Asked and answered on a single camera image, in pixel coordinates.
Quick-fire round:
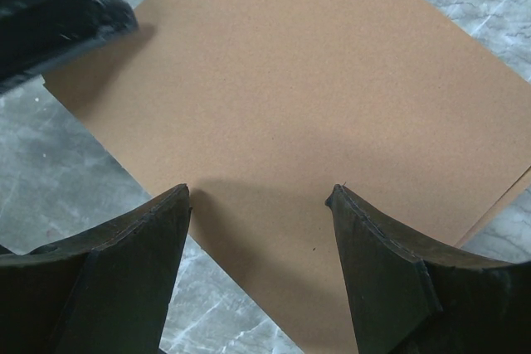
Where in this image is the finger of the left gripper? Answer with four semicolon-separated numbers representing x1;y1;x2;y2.
1;0;139;93

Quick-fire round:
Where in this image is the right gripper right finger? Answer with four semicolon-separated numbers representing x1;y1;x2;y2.
326;185;530;353

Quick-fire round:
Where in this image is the brown cardboard box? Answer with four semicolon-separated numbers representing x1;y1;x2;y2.
45;0;530;353

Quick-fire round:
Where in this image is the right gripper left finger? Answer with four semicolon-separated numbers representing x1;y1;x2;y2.
1;184;191;353

